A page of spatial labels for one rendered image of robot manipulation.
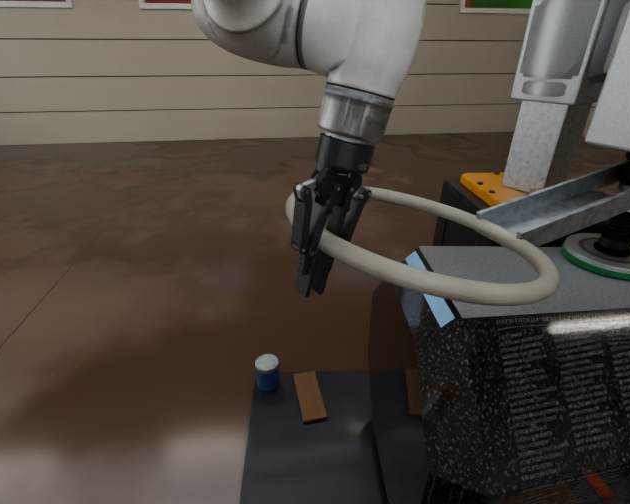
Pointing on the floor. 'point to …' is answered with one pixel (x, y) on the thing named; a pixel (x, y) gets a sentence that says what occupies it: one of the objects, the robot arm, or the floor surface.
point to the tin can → (267, 372)
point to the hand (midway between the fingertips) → (313, 272)
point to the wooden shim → (309, 397)
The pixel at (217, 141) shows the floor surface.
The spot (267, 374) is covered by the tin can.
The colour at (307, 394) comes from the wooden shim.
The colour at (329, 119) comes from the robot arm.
